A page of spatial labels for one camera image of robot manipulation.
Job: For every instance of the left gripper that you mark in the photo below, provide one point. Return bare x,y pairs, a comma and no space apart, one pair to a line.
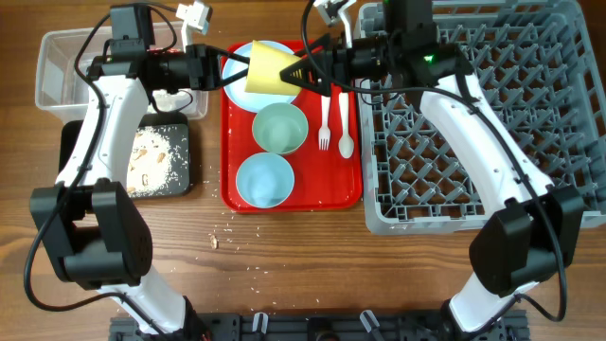
205,74

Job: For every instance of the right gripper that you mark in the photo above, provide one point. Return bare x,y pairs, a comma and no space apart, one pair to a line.
338,62

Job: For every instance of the yellow plastic cup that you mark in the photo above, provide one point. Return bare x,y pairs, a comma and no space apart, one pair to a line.
263,76

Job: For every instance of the light blue plate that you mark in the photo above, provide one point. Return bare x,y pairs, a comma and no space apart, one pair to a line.
250,102

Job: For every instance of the mint green bowl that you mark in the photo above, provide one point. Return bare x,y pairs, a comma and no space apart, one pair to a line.
280,128

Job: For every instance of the white plastic fork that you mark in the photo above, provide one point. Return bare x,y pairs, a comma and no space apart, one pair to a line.
324,131

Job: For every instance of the white plastic spoon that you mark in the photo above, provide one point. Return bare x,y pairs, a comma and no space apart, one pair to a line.
345,144

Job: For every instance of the light blue bowl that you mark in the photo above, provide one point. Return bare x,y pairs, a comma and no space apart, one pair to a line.
265,180

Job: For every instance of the food scraps and rice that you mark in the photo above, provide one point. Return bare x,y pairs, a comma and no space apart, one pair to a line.
151,161

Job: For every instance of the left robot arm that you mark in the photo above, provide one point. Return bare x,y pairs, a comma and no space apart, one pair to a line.
86,222

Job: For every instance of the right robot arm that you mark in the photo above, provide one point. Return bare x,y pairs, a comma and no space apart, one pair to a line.
533,226

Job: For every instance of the black food waste tray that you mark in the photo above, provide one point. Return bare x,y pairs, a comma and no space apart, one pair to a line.
161,161

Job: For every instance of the clear plastic waste bin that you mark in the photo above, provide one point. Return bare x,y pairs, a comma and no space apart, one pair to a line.
62,93

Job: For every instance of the grey dishwasher rack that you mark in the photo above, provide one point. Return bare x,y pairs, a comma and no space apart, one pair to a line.
538,71

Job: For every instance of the red serving tray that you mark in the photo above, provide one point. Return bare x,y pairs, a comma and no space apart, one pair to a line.
323,179

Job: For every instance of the brown food crumb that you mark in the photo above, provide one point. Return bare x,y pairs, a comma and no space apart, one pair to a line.
214,242

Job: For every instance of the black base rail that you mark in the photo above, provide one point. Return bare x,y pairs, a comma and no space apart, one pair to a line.
416,325

